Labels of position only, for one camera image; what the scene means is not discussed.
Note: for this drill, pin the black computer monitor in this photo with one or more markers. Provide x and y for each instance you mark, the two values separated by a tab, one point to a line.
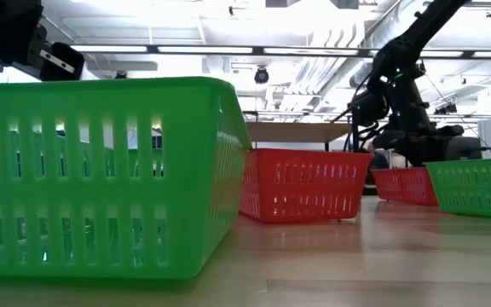
467	149

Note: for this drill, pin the person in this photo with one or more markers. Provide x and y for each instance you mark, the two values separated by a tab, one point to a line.
379	161

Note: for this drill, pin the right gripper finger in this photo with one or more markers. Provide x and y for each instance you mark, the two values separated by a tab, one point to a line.
434	158
409	158

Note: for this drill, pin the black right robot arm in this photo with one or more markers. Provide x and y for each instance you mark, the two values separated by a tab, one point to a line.
424	25

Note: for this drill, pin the black ceiling spotlight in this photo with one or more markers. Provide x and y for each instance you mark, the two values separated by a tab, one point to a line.
261	76
120	75

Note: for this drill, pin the dark ceiling fixture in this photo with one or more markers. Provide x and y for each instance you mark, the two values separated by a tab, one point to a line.
484	4

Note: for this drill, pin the black track light cluster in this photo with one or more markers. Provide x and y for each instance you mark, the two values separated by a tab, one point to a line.
446	108

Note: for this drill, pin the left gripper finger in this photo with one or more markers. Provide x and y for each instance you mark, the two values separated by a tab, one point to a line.
73	55

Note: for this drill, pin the wooden shelf black frame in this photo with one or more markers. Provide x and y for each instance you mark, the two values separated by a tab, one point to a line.
296	132

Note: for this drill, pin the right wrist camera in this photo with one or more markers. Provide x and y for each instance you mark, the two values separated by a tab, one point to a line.
367	108

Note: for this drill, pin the green plastic basket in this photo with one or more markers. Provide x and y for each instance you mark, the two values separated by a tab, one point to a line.
475	168
100	98

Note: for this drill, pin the ceiling light strip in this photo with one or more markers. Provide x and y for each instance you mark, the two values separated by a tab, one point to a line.
203	49

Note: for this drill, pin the silver ventilation duct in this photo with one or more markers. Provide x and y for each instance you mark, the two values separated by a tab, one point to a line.
358	79

